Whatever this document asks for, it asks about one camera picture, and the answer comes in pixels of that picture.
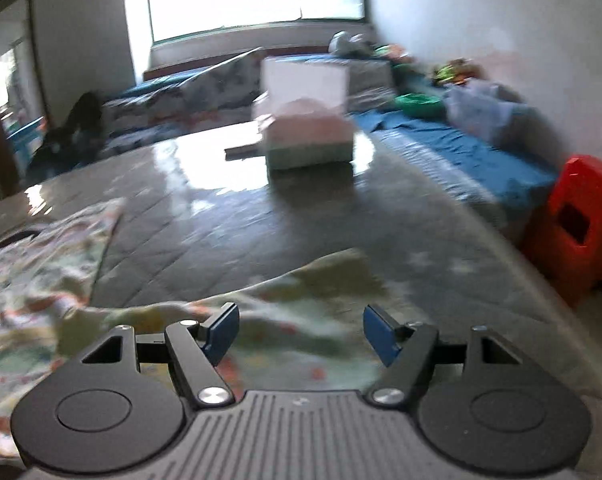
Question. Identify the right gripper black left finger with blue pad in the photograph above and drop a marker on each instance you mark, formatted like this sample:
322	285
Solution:
122	406

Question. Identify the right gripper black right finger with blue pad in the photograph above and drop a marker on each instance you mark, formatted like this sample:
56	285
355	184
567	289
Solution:
483	405

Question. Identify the colourful patterned fleece garment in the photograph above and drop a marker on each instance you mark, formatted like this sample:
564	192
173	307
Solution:
301	330

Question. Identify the red plastic stool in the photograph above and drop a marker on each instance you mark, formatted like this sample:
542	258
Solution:
563	239

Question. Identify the quilted grey table cover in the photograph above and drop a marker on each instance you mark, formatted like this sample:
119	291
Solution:
196	225

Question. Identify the black bag on floor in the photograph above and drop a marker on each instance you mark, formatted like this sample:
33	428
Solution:
74	144

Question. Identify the flat grey remote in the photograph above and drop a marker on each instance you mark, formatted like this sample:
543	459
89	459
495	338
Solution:
243	151

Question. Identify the clear plastic storage bin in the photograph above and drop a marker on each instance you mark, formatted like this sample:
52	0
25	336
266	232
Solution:
492	120

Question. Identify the blue plastic crate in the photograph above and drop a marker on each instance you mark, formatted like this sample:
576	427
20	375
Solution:
26	141

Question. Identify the green plastic basin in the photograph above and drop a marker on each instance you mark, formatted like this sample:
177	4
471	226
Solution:
420	106

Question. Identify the butterfly print cushion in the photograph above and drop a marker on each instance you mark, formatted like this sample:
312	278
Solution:
220	95

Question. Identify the colourful plush toys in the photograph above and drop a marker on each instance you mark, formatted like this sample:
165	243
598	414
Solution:
457	72

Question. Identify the pink green tissue box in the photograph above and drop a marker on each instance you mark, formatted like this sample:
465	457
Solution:
303	113

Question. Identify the grey plush toy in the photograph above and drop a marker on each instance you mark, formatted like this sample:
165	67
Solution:
345	45

